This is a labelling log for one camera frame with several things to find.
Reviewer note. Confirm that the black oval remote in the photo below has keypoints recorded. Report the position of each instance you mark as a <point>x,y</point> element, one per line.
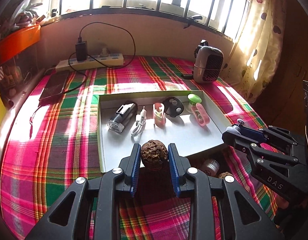
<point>173,107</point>

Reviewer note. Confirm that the plaid bedspread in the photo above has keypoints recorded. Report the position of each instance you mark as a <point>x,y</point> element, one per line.
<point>35,171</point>

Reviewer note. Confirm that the black smartphone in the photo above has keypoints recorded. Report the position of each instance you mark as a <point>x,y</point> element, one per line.
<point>54,88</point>

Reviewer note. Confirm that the green white cardboard box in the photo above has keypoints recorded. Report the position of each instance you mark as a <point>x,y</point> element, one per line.
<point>192,140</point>

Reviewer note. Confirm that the white power strip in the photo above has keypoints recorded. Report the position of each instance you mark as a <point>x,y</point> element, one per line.
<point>112,60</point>

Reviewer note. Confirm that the brown walnut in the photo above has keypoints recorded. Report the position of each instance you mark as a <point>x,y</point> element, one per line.
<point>154,155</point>
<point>224,174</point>

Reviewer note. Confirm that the black charger adapter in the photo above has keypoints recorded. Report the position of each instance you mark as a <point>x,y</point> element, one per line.
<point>81,50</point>

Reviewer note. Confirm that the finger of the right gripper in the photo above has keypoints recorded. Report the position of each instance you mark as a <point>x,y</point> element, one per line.
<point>279,138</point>
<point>272,147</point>

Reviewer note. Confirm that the black bike light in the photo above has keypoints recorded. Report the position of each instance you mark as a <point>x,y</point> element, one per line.
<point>122,116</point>

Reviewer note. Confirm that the orange box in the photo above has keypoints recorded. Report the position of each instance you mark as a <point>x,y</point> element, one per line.
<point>18,41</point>

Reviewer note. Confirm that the white grey knob stand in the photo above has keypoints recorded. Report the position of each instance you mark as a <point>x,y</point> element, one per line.
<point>236,128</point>

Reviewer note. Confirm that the yellow spotted curtain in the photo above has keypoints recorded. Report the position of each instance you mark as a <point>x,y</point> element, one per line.
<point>254,60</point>

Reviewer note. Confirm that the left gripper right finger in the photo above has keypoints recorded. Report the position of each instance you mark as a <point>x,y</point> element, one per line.
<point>239,215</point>

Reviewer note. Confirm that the small clear silver jar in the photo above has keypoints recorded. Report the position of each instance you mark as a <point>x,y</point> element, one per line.
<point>210,167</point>

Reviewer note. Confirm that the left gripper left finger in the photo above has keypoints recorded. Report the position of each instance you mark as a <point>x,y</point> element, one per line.
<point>69,217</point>

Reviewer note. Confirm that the green top white stand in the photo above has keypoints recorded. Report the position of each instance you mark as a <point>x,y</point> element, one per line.
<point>193,99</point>

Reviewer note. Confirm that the small white black heater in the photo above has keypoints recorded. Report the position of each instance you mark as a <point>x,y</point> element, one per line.
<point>207,65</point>

